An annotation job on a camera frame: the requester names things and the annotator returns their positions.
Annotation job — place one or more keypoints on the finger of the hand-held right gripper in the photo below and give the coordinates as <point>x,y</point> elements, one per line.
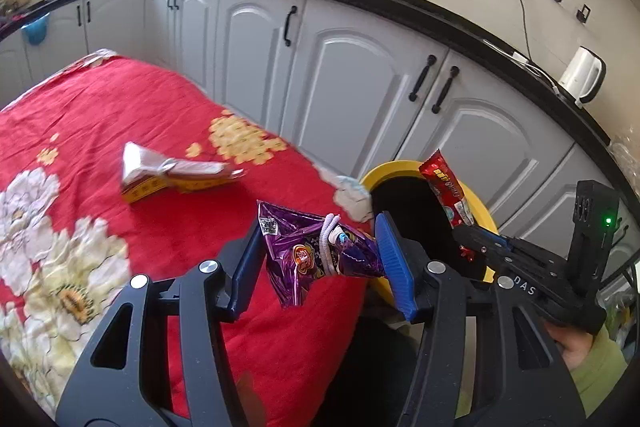
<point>480,262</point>
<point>482,237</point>

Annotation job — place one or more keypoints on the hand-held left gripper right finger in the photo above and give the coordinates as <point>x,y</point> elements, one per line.
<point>397,272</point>

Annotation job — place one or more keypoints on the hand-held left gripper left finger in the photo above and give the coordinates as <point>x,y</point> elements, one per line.
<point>247,272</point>

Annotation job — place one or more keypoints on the purple snack packet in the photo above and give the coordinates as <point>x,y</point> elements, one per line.
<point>290,257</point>

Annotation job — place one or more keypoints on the red snack packet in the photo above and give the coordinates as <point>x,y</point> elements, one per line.
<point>445,187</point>

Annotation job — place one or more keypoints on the yellow trash bin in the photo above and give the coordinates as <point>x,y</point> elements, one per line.
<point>390,169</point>

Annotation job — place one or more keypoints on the person's right forearm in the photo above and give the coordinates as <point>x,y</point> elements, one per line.
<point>600,372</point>

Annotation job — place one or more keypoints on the person's right hand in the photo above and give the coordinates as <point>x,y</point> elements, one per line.
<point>570,342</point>

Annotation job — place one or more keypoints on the yellow tied snack packet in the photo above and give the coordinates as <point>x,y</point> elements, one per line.
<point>150,187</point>

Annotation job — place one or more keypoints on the clear plastic bag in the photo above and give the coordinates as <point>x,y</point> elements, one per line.
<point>627,152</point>

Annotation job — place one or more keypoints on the white electric kettle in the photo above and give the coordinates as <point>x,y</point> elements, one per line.
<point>582,74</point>

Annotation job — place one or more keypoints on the red floral blanket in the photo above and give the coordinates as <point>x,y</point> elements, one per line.
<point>150,107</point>

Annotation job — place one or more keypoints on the white kitchen base cabinets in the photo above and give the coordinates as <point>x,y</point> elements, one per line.
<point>340,72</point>

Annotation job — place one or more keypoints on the blue plastic hanging basket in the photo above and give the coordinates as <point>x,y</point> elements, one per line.
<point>36,32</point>

